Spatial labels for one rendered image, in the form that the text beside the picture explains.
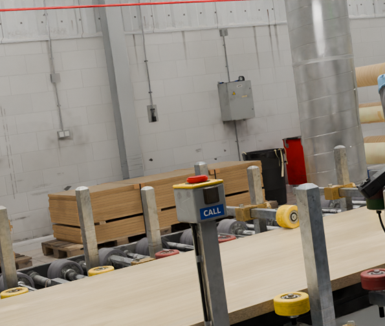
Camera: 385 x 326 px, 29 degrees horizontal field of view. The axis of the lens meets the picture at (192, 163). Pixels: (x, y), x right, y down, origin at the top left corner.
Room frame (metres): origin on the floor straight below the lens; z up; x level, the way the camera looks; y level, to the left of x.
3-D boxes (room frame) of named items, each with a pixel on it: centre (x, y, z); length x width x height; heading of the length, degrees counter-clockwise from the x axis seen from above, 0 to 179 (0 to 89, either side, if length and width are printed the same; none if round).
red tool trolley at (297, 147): (10.22, -1.67, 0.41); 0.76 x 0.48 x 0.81; 129
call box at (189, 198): (1.38, -0.01, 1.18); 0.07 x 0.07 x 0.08; 32
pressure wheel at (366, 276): (1.77, -0.41, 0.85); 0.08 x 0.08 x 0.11
